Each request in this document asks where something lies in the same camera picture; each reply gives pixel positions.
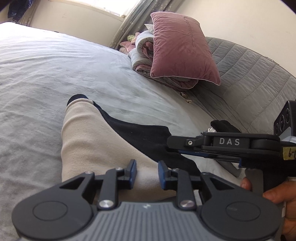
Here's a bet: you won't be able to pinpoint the black and beige bear sweatshirt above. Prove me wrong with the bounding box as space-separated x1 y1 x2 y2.
60 93 241 202

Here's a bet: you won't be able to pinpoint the black garment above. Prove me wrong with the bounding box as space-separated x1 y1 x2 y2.
210 120 241 133

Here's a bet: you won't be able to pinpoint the folded white grey clothes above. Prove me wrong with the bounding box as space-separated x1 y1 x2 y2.
207 127 216 133

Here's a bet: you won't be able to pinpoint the person's right hand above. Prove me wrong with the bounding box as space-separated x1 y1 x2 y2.
240 176 296 237

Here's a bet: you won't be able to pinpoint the grey quilted headboard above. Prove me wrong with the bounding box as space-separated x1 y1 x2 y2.
187 37 295 134

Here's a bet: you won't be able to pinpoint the folded pink grey quilt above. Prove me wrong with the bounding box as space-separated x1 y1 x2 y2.
119 24 198 91

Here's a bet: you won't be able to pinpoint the pink velvet pillow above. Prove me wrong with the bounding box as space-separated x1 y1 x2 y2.
150 11 221 89

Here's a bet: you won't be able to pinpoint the grey bed sheet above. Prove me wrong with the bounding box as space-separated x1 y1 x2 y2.
0 22 255 241

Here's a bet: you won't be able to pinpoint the grey right curtain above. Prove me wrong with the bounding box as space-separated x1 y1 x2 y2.
109 0 184 49

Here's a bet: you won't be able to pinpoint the window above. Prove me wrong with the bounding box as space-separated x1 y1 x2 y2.
56 0 140 18

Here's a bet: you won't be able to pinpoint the navy blue hanging jacket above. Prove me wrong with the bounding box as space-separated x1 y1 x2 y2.
8 0 34 23

